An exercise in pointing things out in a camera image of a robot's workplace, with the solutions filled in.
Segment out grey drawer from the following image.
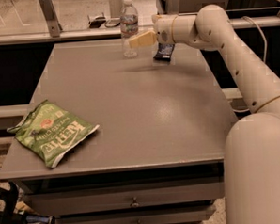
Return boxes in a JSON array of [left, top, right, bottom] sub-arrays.
[[24, 177, 225, 216], [57, 205, 216, 224]]

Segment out upper grey drawer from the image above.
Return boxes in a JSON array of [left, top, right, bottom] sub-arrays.
[[24, 177, 225, 216]]

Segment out metal railing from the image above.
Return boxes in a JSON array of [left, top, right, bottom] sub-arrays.
[[0, 0, 280, 47]]

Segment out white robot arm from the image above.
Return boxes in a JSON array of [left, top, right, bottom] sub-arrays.
[[128, 5, 280, 224]]

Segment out white cable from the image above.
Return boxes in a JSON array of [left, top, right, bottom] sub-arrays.
[[226, 13, 280, 114]]

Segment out lower grey drawer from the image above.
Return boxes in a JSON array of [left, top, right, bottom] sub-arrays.
[[57, 205, 216, 224]]

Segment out dark blue snack packet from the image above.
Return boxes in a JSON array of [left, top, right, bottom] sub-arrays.
[[153, 43, 175, 62]]

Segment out green jalapeno chip bag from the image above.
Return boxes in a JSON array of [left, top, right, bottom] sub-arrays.
[[8, 100, 100, 168]]

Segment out grey drawer cabinet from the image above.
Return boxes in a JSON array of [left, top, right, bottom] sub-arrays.
[[0, 40, 236, 224]]

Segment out clear plastic water bottle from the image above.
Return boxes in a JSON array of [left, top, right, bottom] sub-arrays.
[[120, 0, 139, 59]]

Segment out black bag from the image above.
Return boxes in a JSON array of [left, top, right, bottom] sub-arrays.
[[0, 182, 24, 224]]

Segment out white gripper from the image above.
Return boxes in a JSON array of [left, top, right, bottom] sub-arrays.
[[128, 14, 175, 48]]

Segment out upper drawer knob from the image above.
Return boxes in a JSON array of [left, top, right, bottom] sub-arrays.
[[130, 197, 140, 208]]

